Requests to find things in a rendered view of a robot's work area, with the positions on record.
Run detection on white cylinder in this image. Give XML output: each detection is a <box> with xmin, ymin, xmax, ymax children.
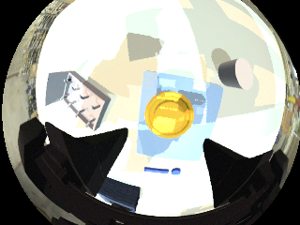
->
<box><xmin>217</xmin><ymin>57</ymin><xmax>254</xmax><ymax>90</ymax></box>

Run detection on light blue flat square mat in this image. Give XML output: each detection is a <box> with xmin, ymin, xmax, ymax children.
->
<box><xmin>136</xmin><ymin>71</ymin><xmax>224</xmax><ymax>161</ymax></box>

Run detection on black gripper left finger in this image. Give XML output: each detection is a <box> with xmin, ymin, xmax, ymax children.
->
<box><xmin>45</xmin><ymin>121</ymin><xmax>128</xmax><ymax>198</ymax></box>

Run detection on yellow plate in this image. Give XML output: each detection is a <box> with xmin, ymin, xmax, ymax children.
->
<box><xmin>145</xmin><ymin>91</ymin><xmax>194</xmax><ymax>139</ymax></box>

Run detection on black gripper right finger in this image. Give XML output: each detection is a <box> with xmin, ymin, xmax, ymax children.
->
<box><xmin>202</xmin><ymin>138</ymin><xmax>274</xmax><ymax>209</ymax></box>

